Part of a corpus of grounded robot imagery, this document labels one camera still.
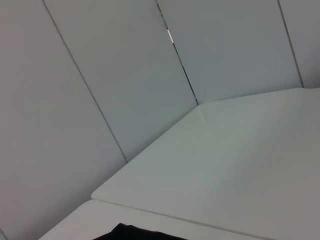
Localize black shirt with FREE print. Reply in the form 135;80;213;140
93;222;188;240

